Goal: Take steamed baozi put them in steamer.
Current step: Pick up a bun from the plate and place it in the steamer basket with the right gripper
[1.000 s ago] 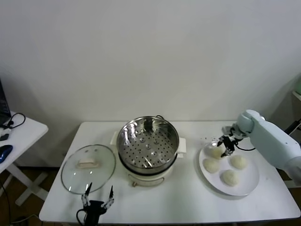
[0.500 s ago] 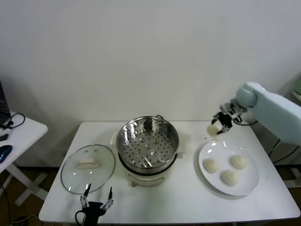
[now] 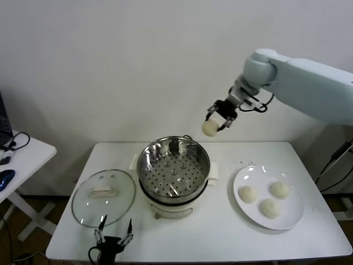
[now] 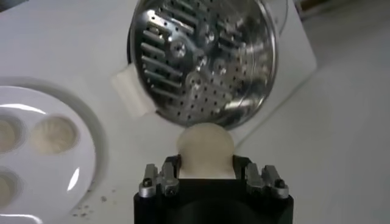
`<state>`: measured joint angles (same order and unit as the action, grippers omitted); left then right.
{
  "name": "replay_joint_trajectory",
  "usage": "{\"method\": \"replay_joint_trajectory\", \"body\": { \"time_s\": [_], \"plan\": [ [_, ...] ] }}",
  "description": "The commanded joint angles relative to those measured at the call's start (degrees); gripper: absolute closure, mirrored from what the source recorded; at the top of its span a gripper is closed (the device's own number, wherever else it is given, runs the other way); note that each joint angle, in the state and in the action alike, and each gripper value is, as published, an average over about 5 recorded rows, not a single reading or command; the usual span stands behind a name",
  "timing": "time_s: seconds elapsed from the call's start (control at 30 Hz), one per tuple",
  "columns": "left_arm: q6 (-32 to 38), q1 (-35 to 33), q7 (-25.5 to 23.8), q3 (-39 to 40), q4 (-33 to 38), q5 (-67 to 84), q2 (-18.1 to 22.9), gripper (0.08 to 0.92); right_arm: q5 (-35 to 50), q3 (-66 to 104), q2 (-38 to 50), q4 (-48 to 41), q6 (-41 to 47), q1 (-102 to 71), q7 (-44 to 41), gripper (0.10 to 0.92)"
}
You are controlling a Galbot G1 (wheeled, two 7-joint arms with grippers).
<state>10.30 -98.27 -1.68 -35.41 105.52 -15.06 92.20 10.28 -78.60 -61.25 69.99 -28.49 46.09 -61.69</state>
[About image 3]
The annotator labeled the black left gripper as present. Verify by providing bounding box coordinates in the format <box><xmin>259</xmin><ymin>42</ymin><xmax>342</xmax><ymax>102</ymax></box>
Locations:
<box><xmin>94</xmin><ymin>214</ymin><xmax>135</xmax><ymax>265</ymax></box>

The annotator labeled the dark power adapter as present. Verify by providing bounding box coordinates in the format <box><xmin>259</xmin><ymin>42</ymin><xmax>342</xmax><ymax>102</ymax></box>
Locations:
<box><xmin>331</xmin><ymin>142</ymin><xmax>347</xmax><ymax>160</ymax></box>

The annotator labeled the white furniture base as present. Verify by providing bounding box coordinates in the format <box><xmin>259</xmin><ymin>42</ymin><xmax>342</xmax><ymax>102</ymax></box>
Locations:
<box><xmin>335</xmin><ymin>197</ymin><xmax>353</xmax><ymax>221</ymax></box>

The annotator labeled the dark laptop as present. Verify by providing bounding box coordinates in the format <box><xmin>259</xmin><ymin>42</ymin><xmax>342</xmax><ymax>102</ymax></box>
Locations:
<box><xmin>0</xmin><ymin>92</ymin><xmax>14</xmax><ymax>147</ymax></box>

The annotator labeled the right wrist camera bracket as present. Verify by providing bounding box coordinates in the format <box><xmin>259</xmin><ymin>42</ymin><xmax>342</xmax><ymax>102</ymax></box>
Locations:
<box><xmin>239</xmin><ymin>95</ymin><xmax>263</xmax><ymax>113</ymax></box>

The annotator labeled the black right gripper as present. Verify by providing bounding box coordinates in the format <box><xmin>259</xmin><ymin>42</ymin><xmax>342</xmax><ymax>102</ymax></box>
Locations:
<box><xmin>205</xmin><ymin>87</ymin><xmax>245</xmax><ymax>132</ymax></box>

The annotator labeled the large white plate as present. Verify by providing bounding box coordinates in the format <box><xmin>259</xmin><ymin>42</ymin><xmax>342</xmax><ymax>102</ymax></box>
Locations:
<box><xmin>233</xmin><ymin>165</ymin><xmax>305</xmax><ymax>230</ymax></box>

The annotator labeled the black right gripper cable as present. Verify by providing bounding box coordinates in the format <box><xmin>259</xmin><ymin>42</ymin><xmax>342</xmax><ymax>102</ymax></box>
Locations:
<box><xmin>239</xmin><ymin>93</ymin><xmax>275</xmax><ymax>113</ymax></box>

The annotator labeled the grey floor cable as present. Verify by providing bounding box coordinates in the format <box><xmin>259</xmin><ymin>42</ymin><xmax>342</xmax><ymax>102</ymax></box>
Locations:
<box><xmin>13</xmin><ymin>251</ymin><xmax>46</xmax><ymax>263</ymax></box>

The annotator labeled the white steamed baozi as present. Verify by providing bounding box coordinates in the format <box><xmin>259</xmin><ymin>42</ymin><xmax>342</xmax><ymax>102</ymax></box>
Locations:
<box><xmin>259</xmin><ymin>198</ymin><xmax>281</xmax><ymax>219</ymax></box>
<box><xmin>269</xmin><ymin>181</ymin><xmax>291</xmax><ymax>199</ymax></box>
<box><xmin>238</xmin><ymin>185</ymin><xmax>259</xmax><ymax>204</ymax></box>
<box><xmin>202</xmin><ymin>119</ymin><xmax>221</xmax><ymax>137</ymax></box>

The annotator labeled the thick black cable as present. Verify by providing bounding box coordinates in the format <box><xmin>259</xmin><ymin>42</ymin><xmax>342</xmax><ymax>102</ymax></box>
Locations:
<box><xmin>319</xmin><ymin>162</ymin><xmax>353</xmax><ymax>194</ymax></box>

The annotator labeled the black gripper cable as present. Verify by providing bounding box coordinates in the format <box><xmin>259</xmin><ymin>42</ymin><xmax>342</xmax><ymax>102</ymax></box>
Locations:
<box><xmin>239</xmin><ymin>93</ymin><xmax>275</xmax><ymax>113</ymax></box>
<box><xmin>87</xmin><ymin>246</ymin><xmax>100</xmax><ymax>264</ymax></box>

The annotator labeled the black floor cable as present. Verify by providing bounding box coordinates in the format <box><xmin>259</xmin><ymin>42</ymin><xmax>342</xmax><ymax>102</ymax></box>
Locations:
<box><xmin>0</xmin><ymin>212</ymin><xmax>13</xmax><ymax>265</ymax></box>

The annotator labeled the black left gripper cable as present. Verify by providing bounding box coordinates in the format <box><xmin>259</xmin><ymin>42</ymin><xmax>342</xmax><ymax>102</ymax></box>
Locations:
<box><xmin>87</xmin><ymin>246</ymin><xmax>100</xmax><ymax>264</ymax></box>

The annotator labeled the black looped cable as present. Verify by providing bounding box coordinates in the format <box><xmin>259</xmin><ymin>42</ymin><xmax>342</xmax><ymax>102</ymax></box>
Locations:
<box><xmin>4</xmin><ymin>131</ymin><xmax>31</xmax><ymax>152</ymax></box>

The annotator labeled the white folding side table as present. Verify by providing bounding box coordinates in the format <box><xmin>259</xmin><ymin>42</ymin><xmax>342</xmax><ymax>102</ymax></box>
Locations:
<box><xmin>0</xmin><ymin>129</ymin><xmax>57</xmax><ymax>243</ymax></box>

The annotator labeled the thin black cable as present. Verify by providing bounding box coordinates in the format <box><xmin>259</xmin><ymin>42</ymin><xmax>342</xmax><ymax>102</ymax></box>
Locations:
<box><xmin>315</xmin><ymin>154</ymin><xmax>343</xmax><ymax>185</ymax></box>

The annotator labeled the glass lid with white handle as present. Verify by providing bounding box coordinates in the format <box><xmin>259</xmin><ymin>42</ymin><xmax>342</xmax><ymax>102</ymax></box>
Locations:
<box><xmin>71</xmin><ymin>169</ymin><xmax>137</xmax><ymax>229</ymax></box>

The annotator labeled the white electric cooking pot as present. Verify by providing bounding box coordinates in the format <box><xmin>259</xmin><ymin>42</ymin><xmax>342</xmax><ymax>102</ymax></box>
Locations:
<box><xmin>137</xmin><ymin>178</ymin><xmax>218</xmax><ymax>220</ymax></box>

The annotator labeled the perforated steel steamer basket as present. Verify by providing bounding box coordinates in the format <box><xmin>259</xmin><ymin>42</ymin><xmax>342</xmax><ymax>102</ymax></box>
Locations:
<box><xmin>129</xmin><ymin>135</ymin><xmax>220</xmax><ymax>198</ymax></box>

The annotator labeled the blue computer mouse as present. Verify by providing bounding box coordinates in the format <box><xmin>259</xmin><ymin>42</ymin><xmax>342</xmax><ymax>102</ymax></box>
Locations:
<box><xmin>0</xmin><ymin>169</ymin><xmax>16</xmax><ymax>190</ymax></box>

